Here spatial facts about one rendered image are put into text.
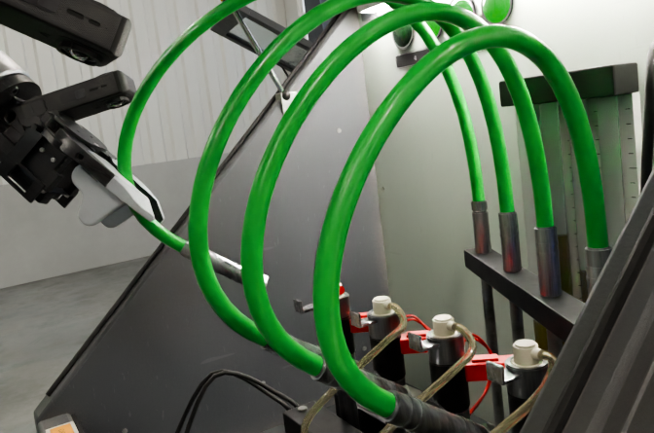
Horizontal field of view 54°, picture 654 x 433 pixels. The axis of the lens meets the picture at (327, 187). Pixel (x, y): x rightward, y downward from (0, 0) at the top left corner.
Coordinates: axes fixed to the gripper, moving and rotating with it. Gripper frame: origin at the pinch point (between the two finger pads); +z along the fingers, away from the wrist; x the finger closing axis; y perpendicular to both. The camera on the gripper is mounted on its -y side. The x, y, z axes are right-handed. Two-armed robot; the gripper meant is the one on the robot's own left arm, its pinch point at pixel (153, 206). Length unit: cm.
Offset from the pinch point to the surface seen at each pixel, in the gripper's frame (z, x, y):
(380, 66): 2.3, -31.3, -32.9
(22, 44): -384, -518, 61
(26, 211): -277, -539, 186
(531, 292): 33.0, 5.4, -17.4
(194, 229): 9.6, 18.3, -4.1
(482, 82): 17.7, 3.8, -29.8
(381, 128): 16.7, 29.4, -16.6
